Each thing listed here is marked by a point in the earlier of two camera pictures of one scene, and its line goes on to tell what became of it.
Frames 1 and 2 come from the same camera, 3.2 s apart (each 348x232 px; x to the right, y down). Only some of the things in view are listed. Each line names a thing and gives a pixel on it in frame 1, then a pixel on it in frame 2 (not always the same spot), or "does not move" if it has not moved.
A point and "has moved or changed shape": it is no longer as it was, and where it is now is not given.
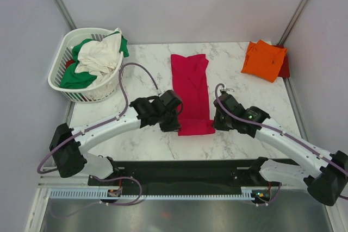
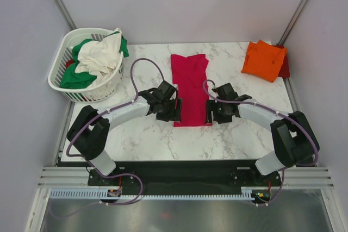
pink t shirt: [190, 76] has moved or changed shape
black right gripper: [217, 125] → [211, 105]
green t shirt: [70, 79] does not move
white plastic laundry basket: [107, 91] does not move
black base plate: [180, 177] does not move
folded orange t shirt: [263, 60] does not move
